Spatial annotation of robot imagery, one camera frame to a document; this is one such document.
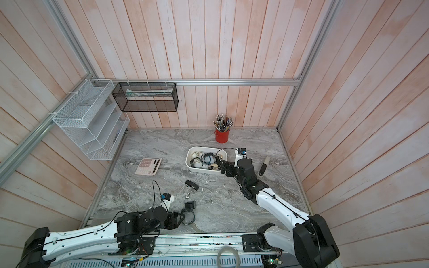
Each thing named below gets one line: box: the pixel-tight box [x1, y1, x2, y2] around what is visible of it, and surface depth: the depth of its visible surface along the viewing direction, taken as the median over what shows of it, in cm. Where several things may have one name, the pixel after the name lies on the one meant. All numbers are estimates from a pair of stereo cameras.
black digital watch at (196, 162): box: [189, 156, 204, 169], surface depth 100 cm
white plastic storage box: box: [184, 146, 228, 175], surface depth 102 cm
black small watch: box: [184, 200, 197, 209], surface depth 83 cm
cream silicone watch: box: [191, 151, 204, 160], surface depth 105 cm
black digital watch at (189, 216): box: [180, 207, 195, 226], surface depth 82 cm
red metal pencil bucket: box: [214, 128, 231, 144], surface depth 116 cm
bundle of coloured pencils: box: [212, 113, 234, 133], surface depth 103 cm
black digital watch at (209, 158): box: [203, 151, 216, 165], surface depth 103 cm
